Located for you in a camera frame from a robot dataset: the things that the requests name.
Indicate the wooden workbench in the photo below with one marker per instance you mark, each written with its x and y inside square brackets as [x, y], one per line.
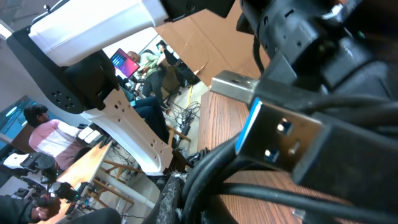
[93, 168]

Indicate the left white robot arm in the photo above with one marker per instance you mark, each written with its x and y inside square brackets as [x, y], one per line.
[327, 103]

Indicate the cardboard sheet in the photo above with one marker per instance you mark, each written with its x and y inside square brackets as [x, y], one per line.
[209, 44]

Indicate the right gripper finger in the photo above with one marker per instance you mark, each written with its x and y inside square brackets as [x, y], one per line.
[168, 209]

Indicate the person in green shirt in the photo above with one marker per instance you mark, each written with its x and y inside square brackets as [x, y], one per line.
[154, 75]

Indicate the monitor with red screen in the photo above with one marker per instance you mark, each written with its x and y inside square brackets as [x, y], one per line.
[124, 63]

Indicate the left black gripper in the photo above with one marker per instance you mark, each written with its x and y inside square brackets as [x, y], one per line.
[327, 46]

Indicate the person in pink shirt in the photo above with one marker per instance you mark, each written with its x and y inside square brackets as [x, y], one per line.
[54, 137]

